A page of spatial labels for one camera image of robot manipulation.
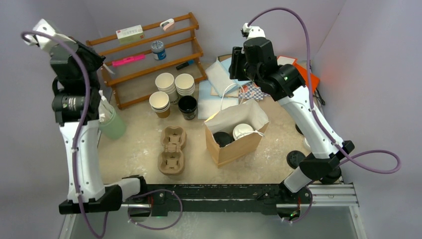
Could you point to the black paper cup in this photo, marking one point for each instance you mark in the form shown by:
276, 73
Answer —
188, 106

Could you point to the blue white jar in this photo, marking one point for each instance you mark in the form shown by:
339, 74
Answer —
158, 50

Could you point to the white paper cup stack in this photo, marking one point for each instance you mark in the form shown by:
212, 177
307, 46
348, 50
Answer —
165, 82

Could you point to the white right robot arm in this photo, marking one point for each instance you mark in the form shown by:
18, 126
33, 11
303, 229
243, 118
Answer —
285, 85

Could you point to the green cup with straws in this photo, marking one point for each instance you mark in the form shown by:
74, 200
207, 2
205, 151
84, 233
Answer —
111, 124

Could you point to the black blue marker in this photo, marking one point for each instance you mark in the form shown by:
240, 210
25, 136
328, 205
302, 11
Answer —
185, 64

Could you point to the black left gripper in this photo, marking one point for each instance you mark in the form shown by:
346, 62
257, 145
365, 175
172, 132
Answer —
98, 59

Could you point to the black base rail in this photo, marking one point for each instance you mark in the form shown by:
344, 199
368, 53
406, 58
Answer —
267, 199

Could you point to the checkered blue white bag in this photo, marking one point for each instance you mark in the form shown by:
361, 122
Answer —
251, 91

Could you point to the pink white small device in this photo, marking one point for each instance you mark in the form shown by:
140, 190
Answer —
167, 25

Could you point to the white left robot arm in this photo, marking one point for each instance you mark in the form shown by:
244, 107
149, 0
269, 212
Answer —
76, 109

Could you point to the white coffee cup lid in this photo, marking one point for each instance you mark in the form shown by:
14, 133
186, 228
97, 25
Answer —
306, 145

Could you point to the white green box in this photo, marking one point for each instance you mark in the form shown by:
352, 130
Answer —
130, 34

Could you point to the brown pulp cup carrier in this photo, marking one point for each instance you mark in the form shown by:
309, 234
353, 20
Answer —
171, 160

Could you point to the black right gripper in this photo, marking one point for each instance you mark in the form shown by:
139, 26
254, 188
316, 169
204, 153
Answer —
238, 58

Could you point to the pink highlighter marker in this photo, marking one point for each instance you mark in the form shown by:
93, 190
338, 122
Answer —
128, 60

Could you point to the light blue paper bag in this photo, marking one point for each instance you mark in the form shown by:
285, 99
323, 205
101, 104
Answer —
218, 92

